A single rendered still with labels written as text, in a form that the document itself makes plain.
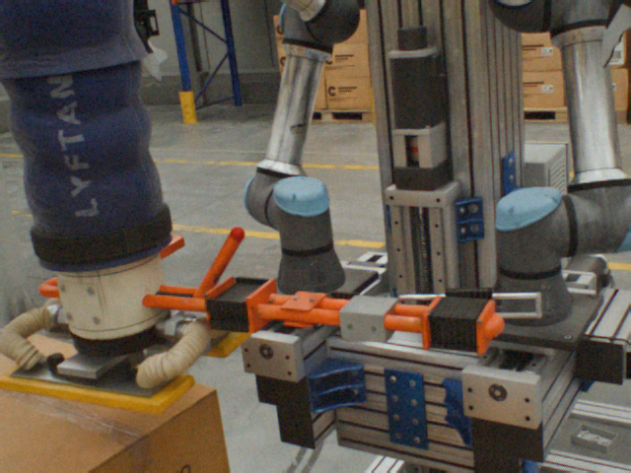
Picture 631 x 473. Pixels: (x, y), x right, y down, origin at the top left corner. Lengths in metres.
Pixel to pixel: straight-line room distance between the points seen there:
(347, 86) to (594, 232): 7.88
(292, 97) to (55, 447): 0.88
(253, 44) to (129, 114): 10.25
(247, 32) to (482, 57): 9.96
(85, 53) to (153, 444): 0.71
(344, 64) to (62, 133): 8.10
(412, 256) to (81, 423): 0.74
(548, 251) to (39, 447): 0.97
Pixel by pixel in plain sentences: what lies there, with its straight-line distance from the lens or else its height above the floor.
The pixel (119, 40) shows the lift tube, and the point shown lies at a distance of 1.28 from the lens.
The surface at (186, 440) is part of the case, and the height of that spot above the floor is 0.89.
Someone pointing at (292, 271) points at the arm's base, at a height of 1.09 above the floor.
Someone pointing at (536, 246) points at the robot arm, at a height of 1.19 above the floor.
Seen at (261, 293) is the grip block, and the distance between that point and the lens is 1.26.
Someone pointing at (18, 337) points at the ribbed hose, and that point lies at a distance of 1.49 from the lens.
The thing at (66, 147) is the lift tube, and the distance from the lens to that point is 1.27.
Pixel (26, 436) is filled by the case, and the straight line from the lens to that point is 1.64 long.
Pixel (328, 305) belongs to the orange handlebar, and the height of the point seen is 1.22.
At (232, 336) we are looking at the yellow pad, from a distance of 1.46.
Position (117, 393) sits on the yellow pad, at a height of 1.11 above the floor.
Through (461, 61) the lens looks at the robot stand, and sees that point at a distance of 1.68.
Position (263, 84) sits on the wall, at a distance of 11.35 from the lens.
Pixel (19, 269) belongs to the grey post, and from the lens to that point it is 4.75.
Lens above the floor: 1.70
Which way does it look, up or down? 18 degrees down
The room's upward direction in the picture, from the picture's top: 6 degrees counter-clockwise
